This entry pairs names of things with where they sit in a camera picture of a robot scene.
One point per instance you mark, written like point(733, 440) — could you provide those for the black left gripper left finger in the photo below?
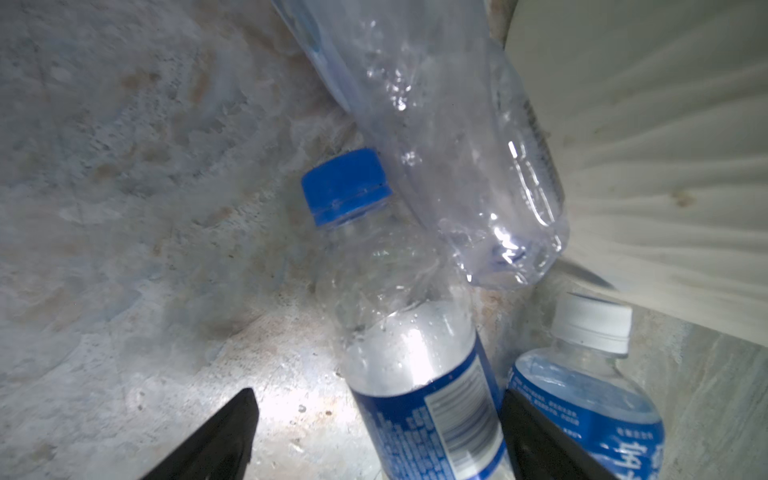
point(220, 449)

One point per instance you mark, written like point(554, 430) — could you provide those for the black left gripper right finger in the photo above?
point(539, 450)

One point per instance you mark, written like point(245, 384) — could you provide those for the clear bottle blue striped label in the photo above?
point(408, 347)

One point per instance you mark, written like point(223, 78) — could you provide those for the clear bottle white cap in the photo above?
point(436, 97)

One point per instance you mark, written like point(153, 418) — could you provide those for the cream ribbed trash bin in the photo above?
point(655, 113)

